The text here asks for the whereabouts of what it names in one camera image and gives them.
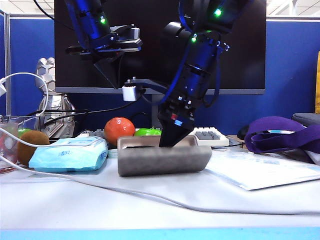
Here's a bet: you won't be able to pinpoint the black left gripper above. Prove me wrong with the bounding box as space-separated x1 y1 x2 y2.
65 33 144 90

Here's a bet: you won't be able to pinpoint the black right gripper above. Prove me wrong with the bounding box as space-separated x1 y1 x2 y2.
157 93 198 147

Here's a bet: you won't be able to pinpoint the grey suede glasses case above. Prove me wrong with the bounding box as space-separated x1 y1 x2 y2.
116 134 213 178

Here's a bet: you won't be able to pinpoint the white and grey keyboard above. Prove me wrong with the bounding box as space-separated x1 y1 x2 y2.
74 126 230 148

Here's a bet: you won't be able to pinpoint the black computer monitor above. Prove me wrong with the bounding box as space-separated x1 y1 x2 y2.
54 0 267 96

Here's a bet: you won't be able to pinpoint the orange fruit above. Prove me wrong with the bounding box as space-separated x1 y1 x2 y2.
104 117 136 147

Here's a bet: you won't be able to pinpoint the silver robot figurine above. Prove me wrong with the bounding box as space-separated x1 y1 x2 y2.
34 57 77 140

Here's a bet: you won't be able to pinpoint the black computer mouse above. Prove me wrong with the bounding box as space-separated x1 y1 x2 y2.
236 124 251 140

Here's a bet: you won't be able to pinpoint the documents in clear sleeve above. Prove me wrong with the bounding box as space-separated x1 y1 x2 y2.
204 148 320 191

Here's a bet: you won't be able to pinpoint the clear plastic container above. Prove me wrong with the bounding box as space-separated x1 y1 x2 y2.
16 116 40 132

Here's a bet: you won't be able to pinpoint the light blue wipes pack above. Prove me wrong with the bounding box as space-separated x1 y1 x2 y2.
28 136 109 173

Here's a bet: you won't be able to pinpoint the small green apple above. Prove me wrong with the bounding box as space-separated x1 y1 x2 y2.
17 128 33 138

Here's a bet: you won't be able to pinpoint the brown kiwi fruit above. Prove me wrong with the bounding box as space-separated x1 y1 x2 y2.
16 130 50 166

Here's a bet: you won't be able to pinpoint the clear plastic cup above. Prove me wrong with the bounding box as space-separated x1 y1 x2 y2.
0 122 20 175

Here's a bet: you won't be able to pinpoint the grey fabric pouch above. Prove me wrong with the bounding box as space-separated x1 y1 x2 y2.
291 112 320 127

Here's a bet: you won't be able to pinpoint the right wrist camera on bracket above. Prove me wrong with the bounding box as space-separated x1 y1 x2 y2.
121 78 172 102

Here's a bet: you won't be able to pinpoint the black cable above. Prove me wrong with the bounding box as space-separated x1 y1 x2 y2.
26 94 151 118

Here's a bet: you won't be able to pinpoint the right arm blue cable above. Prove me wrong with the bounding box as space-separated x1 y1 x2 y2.
202 44 222 109

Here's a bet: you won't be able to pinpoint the arched white charger cable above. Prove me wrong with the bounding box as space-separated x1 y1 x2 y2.
0 72 49 118

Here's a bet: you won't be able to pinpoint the purple fabric strap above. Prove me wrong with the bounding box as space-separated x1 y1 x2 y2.
244 116 320 165

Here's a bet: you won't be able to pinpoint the grey partition post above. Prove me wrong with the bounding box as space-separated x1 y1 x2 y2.
4 13 12 117

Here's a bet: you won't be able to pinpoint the thick white cable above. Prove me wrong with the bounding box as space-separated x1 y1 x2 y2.
0 154 320 216

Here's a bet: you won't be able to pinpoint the thin white cable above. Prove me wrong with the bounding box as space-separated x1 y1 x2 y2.
0 127 55 148

